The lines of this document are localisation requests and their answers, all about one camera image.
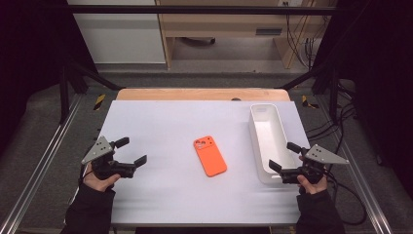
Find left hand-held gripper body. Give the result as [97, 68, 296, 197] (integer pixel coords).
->
[81, 136, 136, 180]

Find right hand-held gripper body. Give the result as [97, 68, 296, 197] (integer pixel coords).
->
[280, 143, 351, 185]

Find orange phone case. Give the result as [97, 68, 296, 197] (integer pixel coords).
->
[193, 135, 228, 178]

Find person's right hand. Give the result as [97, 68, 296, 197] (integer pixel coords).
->
[296, 155, 329, 195]

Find person's left hand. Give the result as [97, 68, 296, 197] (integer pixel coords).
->
[78, 162, 122, 193]

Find white plastic bin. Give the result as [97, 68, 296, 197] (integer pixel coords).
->
[248, 102, 298, 185]

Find yellow black tape marker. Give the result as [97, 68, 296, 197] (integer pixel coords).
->
[301, 95, 319, 110]
[94, 94, 107, 111]

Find white cabinet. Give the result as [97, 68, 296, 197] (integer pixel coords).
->
[66, 0, 167, 65]

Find black curtain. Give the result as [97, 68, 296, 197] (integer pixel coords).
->
[313, 0, 413, 191]
[0, 0, 98, 155]

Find wooden desk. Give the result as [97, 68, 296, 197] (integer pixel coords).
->
[155, 0, 339, 70]

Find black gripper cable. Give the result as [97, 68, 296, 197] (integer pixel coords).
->
[324, 170, 368, 227]

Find aluminium floor rail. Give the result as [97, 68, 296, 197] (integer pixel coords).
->
[316, 96, 394, 234]
[0, 93, 83, 234]

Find black floor cables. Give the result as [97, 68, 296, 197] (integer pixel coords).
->
[306, 81, 358, 154]

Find black frame brace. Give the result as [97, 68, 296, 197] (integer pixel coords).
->
[58, 55, 123, 125]
[279, 61, 340, 123]

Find hanging black cable bundle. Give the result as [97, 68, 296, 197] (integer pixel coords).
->
[284, 2, 327, 70]

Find black horizontal frame bar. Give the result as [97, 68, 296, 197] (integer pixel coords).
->
[64, 4, 339, 16]

